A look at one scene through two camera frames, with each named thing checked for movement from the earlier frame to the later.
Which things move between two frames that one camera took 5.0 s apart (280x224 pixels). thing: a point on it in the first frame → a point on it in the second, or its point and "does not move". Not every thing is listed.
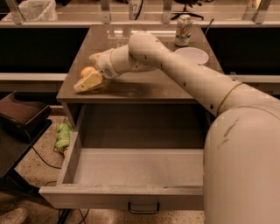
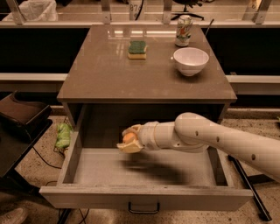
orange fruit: (87, 71) → (129, 137)
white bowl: (196, 54) does not move
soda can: (183, 31) does not move
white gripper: (104, 65) → (146, 136)
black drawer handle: (143, 212) does not move
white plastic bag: (36, 10) does not move
